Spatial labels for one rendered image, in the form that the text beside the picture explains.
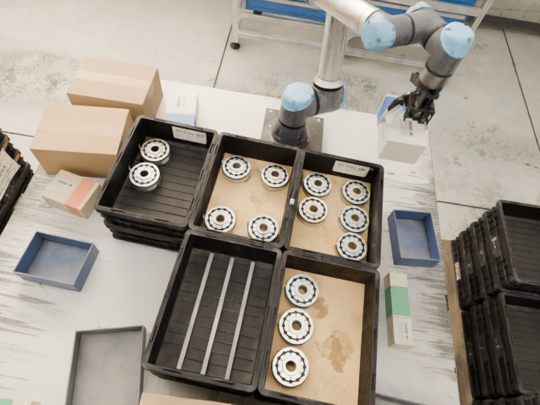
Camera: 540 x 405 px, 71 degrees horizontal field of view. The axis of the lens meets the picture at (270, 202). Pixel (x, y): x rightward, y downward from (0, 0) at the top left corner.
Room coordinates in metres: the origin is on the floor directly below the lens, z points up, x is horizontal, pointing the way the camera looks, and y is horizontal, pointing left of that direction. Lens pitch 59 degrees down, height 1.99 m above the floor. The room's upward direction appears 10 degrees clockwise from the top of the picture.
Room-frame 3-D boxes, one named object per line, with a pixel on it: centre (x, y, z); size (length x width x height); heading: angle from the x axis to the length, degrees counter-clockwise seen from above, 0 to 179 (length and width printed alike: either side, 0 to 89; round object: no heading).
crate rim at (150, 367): (0.28, 0.09, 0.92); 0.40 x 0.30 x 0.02; 178
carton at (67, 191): (0.63, 0.71, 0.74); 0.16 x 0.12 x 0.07; 79
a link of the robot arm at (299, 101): (1.10, -0.04, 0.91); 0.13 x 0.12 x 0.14; 123
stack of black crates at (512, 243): (0.88, -1.18, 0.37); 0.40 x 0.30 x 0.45; 2
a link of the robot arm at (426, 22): (0.95, -0.30, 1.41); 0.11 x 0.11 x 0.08; 33
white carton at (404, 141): (0.90, -0.37, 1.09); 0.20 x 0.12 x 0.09; 2
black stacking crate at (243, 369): (0.28, 0.09, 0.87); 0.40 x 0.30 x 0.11; 178
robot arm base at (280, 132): (1.09, -0.03, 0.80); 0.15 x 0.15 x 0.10
